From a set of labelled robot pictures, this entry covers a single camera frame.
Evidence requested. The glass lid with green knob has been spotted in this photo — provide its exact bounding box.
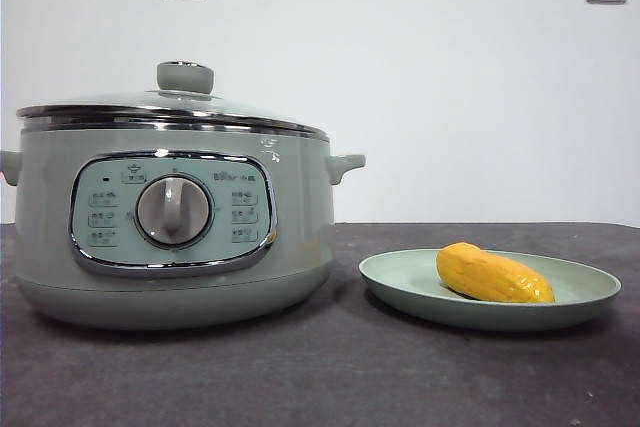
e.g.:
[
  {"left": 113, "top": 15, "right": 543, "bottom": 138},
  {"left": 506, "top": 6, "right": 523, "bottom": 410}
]
[{"left": 14, "top": 60, "right": 331, "bottom": 139}]

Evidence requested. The yellow corn cob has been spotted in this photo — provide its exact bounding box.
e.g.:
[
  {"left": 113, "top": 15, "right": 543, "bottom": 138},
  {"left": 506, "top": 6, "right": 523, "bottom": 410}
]
[{"left": 436, "top": 241, "right": 557, "bottom": 305}]

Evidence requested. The pale green electric steamer pot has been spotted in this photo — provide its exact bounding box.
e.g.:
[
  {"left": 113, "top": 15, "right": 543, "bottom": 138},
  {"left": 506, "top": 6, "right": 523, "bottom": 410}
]
[{"left": 0, "top": 119, "right": 367, "bottom": 332}]

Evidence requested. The pale green round plate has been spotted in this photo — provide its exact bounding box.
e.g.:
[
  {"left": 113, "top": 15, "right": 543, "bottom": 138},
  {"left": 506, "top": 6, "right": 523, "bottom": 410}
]
[{"left": 358, "top": 248, "right": 623, "bottom": 333}]

